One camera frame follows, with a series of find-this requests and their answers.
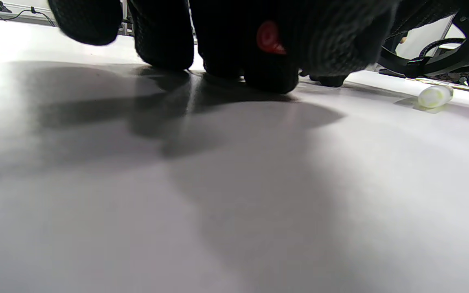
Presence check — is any red and white whiteboard marker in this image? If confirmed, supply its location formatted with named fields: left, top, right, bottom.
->
left=256, top=21, right=287, bottom=55

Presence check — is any person's left hand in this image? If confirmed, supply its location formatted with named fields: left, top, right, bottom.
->
left=47, top=0, right=399, bottom=94

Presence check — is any black cable on far bench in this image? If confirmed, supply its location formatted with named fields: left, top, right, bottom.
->
left=0, top=1, right=56, bottom=27

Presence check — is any person's right hand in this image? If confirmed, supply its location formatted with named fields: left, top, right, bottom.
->
left=309, top=73, right=348, bottom=87

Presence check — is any yellow glitter glue pen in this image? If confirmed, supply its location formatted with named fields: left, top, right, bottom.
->
left=417, top=84, right=454, bottom=109

